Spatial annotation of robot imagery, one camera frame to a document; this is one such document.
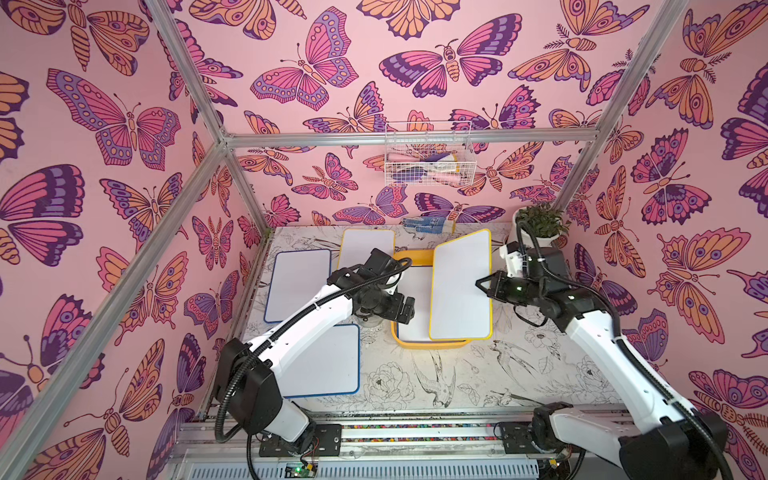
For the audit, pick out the aluminium frame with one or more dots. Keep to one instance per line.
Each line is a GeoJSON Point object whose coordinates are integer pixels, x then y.
{"type": "Point", "coordinates": [24, 302]}

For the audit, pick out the yellow-framed whiteboard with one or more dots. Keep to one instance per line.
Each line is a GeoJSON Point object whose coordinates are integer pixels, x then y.
{"type": "Point", "coordinates": [459, 310]}
{"type": "Point", "coordinates": [357, 245]}

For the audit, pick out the potted green plant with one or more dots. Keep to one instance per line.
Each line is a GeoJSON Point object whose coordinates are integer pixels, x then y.
{"type": "Point", "coordinates": [543, 220]}

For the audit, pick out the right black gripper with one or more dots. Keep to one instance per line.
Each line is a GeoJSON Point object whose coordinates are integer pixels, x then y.
{"type": "Point", "coordinates": [501, 288]}

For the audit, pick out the yellow-framed whiteboard back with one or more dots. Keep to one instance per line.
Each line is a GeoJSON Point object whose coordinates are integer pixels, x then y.
{"type": "Point", "coordinates": [357, 245]}

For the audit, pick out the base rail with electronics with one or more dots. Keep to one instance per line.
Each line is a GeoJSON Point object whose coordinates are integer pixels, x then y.
{"type": "Point", "coordinates": [450, 444]}

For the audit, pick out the blue-framed whiteboard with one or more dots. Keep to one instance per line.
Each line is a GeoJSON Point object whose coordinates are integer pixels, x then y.
{"type": "Point", "coordinates": [330, 366]}
{"type": "Point", "coordinates": [296, 278]}
{"type": "Point", "coordinates": [416, 282]}

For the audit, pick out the yellow plastic storage box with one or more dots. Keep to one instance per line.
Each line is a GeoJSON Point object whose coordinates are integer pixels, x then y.
{"type": "Point", "coordinates": [424, 258]}

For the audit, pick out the white wire wall basket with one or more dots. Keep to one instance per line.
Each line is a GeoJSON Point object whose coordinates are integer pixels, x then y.
{"type": "Point", "coordinates": [423, 153]}

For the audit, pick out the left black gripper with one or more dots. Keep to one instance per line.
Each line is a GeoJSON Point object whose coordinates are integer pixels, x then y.
{"type": "Point", "coordinates": [405, 316]}

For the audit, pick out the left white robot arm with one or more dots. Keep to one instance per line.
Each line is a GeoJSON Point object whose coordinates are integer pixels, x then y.
{"type": "Point", "coordinates": [247, 380]}

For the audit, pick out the clear tape roll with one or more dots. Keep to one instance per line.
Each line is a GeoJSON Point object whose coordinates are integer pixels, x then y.
{"type": "Point", "coordinates": [368, 322]}

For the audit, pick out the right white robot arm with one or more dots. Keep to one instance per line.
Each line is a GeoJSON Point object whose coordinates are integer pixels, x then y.
{"type": "Point", "coordinates": [668, 437]}

